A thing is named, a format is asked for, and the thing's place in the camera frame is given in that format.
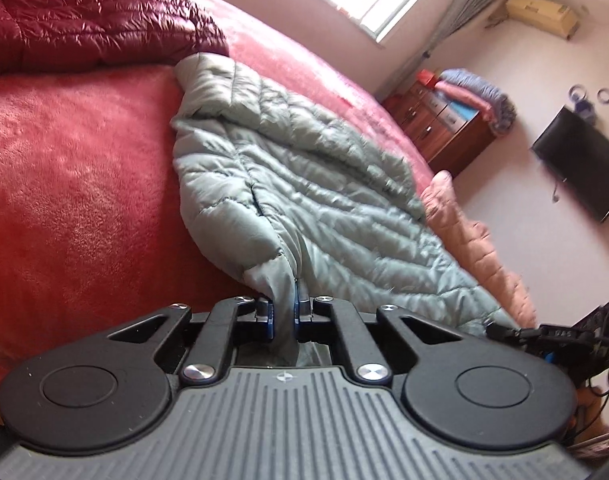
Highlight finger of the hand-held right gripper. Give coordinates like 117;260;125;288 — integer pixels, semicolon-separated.
485;321;527;345

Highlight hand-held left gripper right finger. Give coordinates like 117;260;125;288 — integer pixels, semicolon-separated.
293;282;467;386

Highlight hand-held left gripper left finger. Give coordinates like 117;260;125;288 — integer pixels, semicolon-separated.
107;296;276;387

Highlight grey-green down jacket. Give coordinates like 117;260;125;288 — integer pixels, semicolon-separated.
170;52;520;371

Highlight pink quilted blanket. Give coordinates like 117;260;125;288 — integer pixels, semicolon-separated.
417;170;540;331

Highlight black flat television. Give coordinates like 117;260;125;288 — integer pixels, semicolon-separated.
530;106;609;223

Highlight wooden drawer cabinet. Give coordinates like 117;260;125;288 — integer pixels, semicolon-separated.
381;80;495;176

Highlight light blue folded cloth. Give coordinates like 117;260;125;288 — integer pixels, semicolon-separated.
447;99;483;124

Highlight folded blankets on dresser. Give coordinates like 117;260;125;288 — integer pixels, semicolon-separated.
437;67;517;136

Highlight pink folded blanket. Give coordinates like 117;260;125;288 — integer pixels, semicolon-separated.
434;80;490;112

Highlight red fleece bed blanket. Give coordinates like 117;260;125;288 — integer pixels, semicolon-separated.
0;0;437;421

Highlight grey checked curtain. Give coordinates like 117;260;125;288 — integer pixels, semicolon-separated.
374;0;515;103

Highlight cream air conditioner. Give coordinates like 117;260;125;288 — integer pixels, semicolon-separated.
504;0;580;41

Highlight maroon down jacket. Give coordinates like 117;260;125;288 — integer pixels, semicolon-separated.
0;0;230;78

